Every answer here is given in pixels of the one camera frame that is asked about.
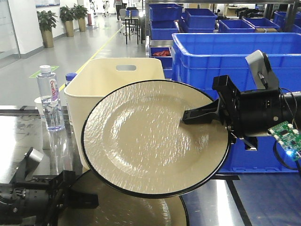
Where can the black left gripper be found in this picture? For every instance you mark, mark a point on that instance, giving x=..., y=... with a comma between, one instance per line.
x=45, y=197

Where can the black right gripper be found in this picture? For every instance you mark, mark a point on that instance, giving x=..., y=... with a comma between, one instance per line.
x=249, y=113

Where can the beige plate with black rim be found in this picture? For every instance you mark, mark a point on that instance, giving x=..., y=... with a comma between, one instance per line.
x=135, y=141

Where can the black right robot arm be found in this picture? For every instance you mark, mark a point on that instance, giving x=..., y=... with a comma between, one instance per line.
x=292, y=99

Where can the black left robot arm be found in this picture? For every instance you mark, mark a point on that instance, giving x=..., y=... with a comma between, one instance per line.
x=7, y=200

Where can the large blue plastic crate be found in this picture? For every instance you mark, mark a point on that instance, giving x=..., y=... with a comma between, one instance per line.
x=199, y=57

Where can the clear water bottle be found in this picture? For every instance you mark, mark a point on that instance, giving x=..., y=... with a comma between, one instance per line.
x=50, y=99

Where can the green circuit board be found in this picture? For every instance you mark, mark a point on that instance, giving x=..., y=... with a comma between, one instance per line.
x=289, y=138

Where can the blue crate upper right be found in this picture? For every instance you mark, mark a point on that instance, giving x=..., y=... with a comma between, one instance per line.
x=235, y=26

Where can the blue crate upper middle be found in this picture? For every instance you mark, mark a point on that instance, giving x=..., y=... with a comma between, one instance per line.
x=197, y=20

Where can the blue crate upper left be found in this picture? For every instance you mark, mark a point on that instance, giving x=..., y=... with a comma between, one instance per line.
x=162, y=20

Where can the cream plastic tub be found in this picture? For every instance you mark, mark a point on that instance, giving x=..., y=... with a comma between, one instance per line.
x=100, y=77

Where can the blue cap bottle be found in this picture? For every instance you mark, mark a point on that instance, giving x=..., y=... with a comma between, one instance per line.
x=69, y=77

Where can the potted plant gold pot far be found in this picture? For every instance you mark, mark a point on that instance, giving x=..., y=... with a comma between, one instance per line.
x=80, y=13

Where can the potted plant gold pot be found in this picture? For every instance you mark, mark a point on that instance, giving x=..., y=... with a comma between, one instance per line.
x=47, y=21
x=80, y=13
x=67, y=17

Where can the potted plant gold pot middle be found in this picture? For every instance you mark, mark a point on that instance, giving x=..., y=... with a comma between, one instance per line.
x=67, y=17

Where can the potted plant gold pot near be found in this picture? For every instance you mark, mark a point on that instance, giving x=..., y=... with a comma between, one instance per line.
x=47, y=21

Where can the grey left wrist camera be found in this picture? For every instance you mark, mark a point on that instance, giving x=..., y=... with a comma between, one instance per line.
x=28, y=164

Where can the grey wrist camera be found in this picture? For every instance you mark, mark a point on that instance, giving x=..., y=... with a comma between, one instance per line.
x=28, y=164
x=263, y=75

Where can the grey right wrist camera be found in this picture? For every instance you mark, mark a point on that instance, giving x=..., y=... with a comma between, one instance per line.
x=263, y=75

